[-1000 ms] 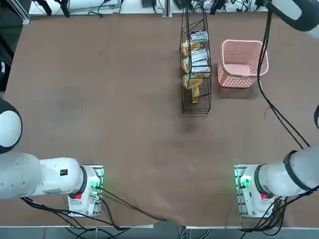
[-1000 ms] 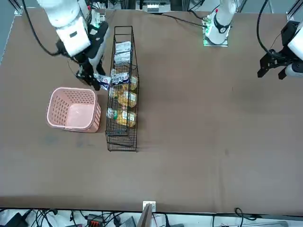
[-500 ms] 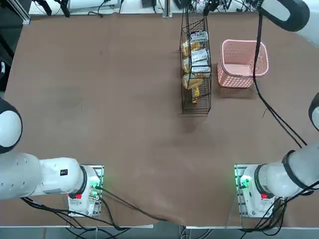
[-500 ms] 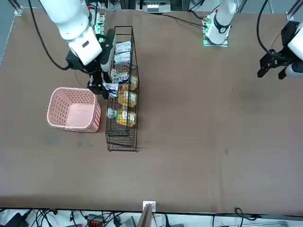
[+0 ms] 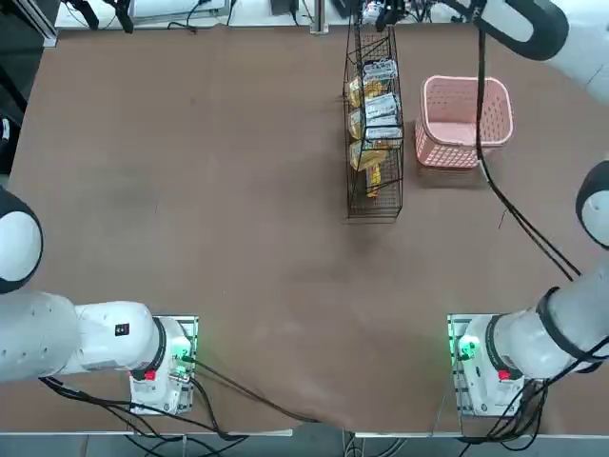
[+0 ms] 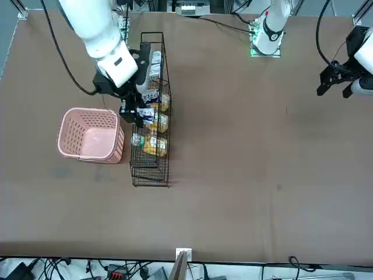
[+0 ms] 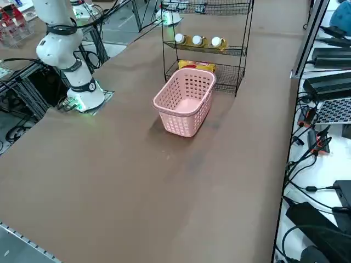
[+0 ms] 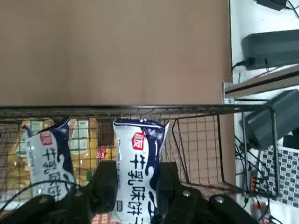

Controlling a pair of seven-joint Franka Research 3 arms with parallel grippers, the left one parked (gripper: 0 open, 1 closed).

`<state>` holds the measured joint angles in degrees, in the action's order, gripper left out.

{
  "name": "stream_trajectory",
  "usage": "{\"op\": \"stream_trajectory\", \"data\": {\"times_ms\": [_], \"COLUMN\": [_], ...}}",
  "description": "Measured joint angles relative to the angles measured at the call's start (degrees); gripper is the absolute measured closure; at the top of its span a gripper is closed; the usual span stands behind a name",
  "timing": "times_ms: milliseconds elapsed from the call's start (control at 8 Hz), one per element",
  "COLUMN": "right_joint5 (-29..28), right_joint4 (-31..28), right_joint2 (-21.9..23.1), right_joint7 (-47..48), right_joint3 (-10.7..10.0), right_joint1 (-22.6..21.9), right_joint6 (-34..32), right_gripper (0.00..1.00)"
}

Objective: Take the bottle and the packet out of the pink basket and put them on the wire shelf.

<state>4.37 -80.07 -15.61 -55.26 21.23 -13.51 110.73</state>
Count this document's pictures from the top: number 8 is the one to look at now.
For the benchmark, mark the checkered calibration board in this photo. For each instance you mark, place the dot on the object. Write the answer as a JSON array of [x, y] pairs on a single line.
[[285, 175]]

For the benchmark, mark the black power brick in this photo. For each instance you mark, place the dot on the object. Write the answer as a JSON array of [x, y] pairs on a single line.
[[268, 126], [271, 50], [271, 3]]

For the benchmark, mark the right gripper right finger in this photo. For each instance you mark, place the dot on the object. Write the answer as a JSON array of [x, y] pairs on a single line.
[[177, 203]]

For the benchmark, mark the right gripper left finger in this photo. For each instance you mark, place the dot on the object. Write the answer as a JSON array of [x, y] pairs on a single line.
[[102, 186]]

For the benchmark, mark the yellow oil bottle white cap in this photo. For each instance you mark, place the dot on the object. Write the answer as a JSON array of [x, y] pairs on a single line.
[[18, 163], [81, 140]]

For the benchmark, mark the red black power strip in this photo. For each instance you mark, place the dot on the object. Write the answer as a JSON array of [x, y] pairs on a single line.
[[259, 210], [252, 182]]

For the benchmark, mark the blue white biscuit packet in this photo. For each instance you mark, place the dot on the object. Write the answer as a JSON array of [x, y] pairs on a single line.
[[46, 158], [135, 163]]

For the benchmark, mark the aluminium frame post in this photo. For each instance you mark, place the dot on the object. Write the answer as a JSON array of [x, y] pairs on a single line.
[[257, 87]]

